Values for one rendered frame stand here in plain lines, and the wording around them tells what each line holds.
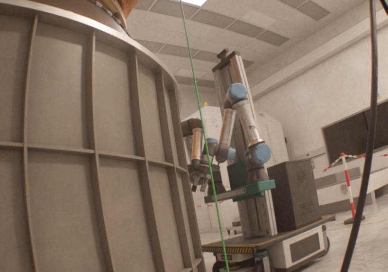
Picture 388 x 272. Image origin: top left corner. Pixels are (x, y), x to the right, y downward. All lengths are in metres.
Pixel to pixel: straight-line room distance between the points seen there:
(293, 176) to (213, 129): 5.40
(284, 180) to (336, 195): 3.22
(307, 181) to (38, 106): 2.02
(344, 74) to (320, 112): 1.45
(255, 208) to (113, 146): 1.64
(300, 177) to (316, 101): 7.30
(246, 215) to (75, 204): 1.79
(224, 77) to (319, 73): 7.13
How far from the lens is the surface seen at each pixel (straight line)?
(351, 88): 8.88
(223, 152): 1.81
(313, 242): 2.23
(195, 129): 2.36
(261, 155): 1.82
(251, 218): 2.36
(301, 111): 9.81
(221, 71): 2.61
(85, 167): 0.75
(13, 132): 0.70
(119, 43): 0.96
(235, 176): 2.32
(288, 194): 2.19
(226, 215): 7.19
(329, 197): 5.43
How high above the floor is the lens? 0.61
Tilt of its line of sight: 17 degrees up
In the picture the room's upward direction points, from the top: 10 degrees counter-clockwise
